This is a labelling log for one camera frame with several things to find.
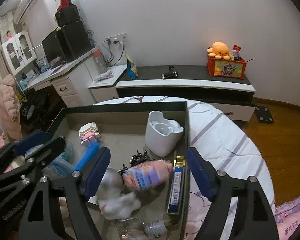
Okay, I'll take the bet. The white glass-door cabinet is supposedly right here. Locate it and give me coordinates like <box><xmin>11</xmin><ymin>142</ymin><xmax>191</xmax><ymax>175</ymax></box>
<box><xmin>1</xmin><ymin>29</ymin><xmax>37</xmax><ymax>76</ymax></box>

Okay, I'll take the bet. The black hair clip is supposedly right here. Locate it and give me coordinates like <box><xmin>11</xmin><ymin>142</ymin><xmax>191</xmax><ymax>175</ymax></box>
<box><xmin>117</xmin><ymin>151</ymin><xmax>155</xmax><ymax>178</ymax></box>

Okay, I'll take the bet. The small black dumbbell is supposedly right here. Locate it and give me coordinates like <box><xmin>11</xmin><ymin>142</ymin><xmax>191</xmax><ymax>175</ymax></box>
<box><xmin>161</xmin><ymin>66</ymin><xmax>178</xmax><ymax>79</ymax></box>

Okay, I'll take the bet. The pink white block figure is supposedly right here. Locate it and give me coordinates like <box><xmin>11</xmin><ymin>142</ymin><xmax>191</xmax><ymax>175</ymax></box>
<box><xmin>78</xmin><ymin>122</ymin><xmax>102</xmax><ymax>145</ymax></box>

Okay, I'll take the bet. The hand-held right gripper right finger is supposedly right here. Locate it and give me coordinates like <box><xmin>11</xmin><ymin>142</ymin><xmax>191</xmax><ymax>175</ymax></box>
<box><xmin>186</xmin><ymin>147</ymin><xmax>282</xmax><ymax>240</ymax></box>

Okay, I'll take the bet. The clear container with blue cloth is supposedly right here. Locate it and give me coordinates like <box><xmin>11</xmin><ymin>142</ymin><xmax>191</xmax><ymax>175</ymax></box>
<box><xmin>25</xmin><ymin>136</ymin><xmax>74</xmax><ymax>181</ymax></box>

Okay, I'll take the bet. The pink puffer jacket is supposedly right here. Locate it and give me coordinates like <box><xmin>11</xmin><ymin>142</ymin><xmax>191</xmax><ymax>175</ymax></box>
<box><xmin>0</xmin><ymin>74</ymin><xmax>23</xmax><ymax>141</ymax></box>

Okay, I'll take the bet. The blue plastic bar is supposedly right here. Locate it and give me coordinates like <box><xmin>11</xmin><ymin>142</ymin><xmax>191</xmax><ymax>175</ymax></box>
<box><xmin>74</xmin><ymin>142</ymin><xmax>102</xmax><ymax>173</ymax></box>

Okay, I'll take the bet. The long blue gold box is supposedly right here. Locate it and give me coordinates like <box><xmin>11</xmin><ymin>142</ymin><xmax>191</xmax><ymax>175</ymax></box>
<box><xmin>167</xmin><ymin>156</ymin><xmax>186</xmax><ymax>215</ymax></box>

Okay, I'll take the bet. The white plastic cup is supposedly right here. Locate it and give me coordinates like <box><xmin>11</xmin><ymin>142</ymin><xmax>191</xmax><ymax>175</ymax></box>
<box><xmin>145</xmin><ymin>111</ymin><xmax>184</xmax><ymax>157</ymax></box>

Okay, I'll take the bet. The black power cable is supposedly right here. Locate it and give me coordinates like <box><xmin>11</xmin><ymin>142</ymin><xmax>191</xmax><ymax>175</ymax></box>
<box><xmin>102</xmin><ymin>39</ymin><xmax>125</xmax><ymax>67</ymax></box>

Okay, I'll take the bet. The red triangular box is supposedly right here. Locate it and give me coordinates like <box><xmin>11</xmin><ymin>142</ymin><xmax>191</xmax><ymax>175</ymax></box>
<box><xmin>57</xmin><ymin>0</ymin><xmax>72</xmax><ymax>12</ymax></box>

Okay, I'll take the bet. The white nightstand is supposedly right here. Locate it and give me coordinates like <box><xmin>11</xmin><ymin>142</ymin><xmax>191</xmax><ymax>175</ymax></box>
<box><xmin>88</xmin><ymin>64</ymin><xmax>128</xmax><ymax>103</ymax></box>

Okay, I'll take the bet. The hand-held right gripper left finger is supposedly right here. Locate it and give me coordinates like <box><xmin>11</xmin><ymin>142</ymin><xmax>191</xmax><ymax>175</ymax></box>
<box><xmin>19</xmin><ymin>146</ymin><xmax>111</xmax><ymax>240</ymax></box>

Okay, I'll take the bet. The white wall socket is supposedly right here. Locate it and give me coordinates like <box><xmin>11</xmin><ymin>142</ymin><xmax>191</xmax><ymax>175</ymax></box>
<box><xmin>105</xmin><ymin>32</ymin><xmax>128</xmax><ymax>44</ymax></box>

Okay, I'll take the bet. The black white low cabinet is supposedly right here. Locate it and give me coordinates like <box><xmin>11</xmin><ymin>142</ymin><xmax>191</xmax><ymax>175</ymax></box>
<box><xmin>115</xmin><ymin>65</ymin><xmax>256</xmax><ymax>122</ymax></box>

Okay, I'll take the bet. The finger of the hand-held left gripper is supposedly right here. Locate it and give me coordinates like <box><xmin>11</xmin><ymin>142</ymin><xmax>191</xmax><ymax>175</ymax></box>
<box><xmin>22</xmin><ymin>138</ymin><xmax>66</xmax><ymax>178</ymax></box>
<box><xmin>0</xmin><ymin>130</ymin><xmax>47</xmax><ymax>171</ymax></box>

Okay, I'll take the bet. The small red white toy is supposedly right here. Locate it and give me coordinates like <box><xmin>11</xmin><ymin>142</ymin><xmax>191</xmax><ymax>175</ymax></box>
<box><xmin>231</xmin><ymin>44</ymin><xmax>243</xmax><ymax>61</ymax></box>

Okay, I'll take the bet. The black computer monitor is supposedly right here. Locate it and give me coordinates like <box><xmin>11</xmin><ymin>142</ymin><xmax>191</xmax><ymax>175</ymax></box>
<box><xmin>42</xmin><ymin>27</ymin><xmax>66</xmax><ymax>63</ymax></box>

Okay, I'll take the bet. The small baby doll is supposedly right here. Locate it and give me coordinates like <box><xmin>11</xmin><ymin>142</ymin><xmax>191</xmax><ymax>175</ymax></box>
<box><xmin>96</xmin><ymin>167</ymin><xmax>142</xmax><ymax>221</ymax></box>

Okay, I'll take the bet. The pink striped bundle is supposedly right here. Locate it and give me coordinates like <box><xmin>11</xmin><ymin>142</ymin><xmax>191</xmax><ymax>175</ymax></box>
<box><xmin>122</xmin><ymin>160</ymin><xmax>175</xmax><ymax>191</ymax></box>

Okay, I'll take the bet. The pink printed blanket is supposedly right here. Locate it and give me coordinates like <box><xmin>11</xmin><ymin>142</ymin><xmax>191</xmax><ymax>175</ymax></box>
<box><xmin>274</xmin><ymin>187</ymin><xmax>300</xmax><ymax>240</ymax></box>

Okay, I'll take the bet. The white air conditioner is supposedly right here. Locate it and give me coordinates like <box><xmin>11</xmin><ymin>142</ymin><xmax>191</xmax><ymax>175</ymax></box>
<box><xmin>14</xmin><ymin>0</ymin><xmax>41</xmax><ymax>25</ymax></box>

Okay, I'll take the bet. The black office chair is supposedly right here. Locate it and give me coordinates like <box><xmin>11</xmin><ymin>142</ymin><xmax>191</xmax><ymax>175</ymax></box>
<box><xmin>19</xmin><ymin>90</ymin><xmax>56</xmax><ymax>131</ymax></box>

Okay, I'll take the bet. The black floor scale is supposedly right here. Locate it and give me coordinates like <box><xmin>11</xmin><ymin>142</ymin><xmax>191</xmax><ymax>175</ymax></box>
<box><xmin>255</xmin><ymin>106</ymin><xmax>274</xmax><ymax>124</ymax></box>

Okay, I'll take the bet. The black computer tower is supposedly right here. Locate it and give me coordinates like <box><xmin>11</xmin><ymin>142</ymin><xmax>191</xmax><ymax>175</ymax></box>
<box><xmin>56</xmin><ymin>21</ymin><xmax>92</xmax><ymax>62</ymax></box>

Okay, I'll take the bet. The black speaker box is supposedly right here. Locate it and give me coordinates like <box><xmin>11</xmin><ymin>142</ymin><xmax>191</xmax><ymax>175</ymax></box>
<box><xmin>54</xmin><ymin>5</ymin><xmax>81</xmax><ymax>27</ymax></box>

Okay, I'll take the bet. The plastic packet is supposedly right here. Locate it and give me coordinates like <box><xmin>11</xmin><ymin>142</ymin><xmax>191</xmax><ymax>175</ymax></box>
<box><xmin>94</xmin><ymin>71</ymin><xmax>114</xmax><ymax>82</ymax></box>

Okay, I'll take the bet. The large black-rimmed cardboard box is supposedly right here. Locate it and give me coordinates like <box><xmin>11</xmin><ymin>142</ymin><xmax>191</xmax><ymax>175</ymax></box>
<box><xmin>44</xmin><ymin>101</ymin><xmax>190</xmax><ymax>240</ymax></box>

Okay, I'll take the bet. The white desk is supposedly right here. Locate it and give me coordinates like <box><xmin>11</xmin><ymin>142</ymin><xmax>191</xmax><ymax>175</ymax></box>
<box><xmin>22</xmin><ymin>50</ymin><xmax>96</xmax><ymax>108</ymax></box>

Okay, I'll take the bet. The red printed storage box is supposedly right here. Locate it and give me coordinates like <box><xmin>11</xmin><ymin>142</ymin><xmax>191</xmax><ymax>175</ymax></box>
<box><xmin>207</xmin><ymin>55</ymin><xmax>248</xmax><ymax>80</ymax></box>

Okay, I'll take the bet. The orange-capped clear bottle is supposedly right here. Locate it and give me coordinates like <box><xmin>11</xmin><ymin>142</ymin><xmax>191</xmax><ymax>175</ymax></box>
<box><xmin>93</xmin><ymin>47</ymin><xmax>108</xmax><ymax>75</ymax></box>

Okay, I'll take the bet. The clear glass bottle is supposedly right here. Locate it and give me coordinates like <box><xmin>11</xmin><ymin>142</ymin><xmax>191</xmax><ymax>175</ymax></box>
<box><xmin>116</xmin><ymin>217</ymin><xmax>178</xmax><ymax>240</ymax></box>

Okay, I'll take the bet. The blue snack bag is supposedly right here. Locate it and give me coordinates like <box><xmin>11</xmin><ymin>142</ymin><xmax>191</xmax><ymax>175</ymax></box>
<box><xmin>125</xmin><ymin>54</ymin><xmax>139</xmax><ymax>81</ymax></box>

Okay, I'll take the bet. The orange octopus plush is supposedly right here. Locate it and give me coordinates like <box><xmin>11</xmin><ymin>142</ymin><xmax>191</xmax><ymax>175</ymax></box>
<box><xmin>207</xmin><ymin>42</ymin><xmax>233</xmax><ymax>61</ymax></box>

